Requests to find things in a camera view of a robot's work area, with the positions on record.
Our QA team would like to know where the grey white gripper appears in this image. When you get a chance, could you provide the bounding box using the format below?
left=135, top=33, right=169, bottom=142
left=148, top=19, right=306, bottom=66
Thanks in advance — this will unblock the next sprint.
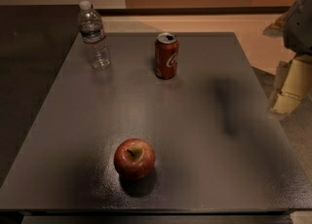
left=263, top=0, right=312, bottom=117

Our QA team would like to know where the red apple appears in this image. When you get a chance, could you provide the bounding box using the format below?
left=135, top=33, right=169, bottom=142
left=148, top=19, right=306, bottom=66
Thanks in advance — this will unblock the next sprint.
left=114, top=138, right=155, bottom=181

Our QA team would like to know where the red coke can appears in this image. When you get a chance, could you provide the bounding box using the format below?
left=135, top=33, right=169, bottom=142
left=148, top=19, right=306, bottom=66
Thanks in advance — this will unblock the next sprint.
left=155, top=33, right=179, bottom=80

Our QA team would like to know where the clear plastic water bottle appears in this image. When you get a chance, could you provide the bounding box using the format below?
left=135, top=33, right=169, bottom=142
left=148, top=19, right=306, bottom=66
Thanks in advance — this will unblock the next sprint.
left=78, top=1, right=111, bottom=70

